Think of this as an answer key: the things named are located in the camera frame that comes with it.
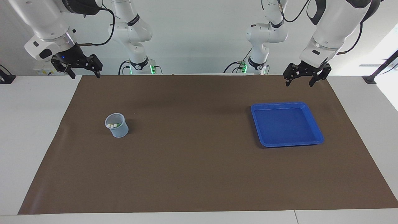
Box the blue plastic tray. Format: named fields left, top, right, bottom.
left=251, top=101, right=325, bottom=148

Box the white power box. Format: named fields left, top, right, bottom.
left=34, top=67, right=66, bottom=76

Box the translucent plastic cup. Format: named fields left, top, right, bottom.
left=104, top=113, right=129, bottom=138

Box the black table clamp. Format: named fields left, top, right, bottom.
left=0, top=64, right=16, bottom=84

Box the brown table mat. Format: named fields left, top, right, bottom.
left=18, top=75, right=398, bottom=215

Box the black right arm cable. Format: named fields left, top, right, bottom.
left=76, top=6, right=115, bottom=47

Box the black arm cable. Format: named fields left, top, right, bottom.
left=261, top=0, right=364, bottom=55
left=76, top=6, right=115, bottom=47

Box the black camera stand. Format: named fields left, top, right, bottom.
left=362, top=50, right=398, bottom=84

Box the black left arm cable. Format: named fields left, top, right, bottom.
left=261, top=0, right=364, bottom=55

